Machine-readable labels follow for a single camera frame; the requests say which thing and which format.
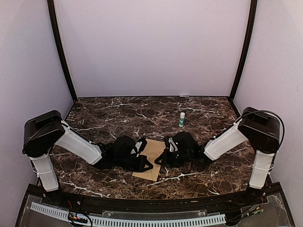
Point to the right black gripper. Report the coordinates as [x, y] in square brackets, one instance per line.
[165, 161]

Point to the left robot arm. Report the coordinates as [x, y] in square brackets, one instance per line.
[44, 132]

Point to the black front table rail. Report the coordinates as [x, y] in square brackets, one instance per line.
[99, 192]

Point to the white slotted cable duct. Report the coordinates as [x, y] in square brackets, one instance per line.
[120, 220]

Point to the right black corner post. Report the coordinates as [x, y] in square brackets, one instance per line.
[245, 49]

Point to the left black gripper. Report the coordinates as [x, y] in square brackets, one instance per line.
[140, 168]

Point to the left black corner post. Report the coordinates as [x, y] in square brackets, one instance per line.
[60, 50]

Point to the black corner post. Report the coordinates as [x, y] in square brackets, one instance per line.
[245, 49]
[60, 50]

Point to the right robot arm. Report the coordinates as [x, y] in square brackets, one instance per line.
[263, 129]

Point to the brown paper envelope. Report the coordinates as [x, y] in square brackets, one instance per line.
[152, 151]

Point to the white green glue stick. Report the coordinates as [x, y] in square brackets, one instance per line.
[182, 119]

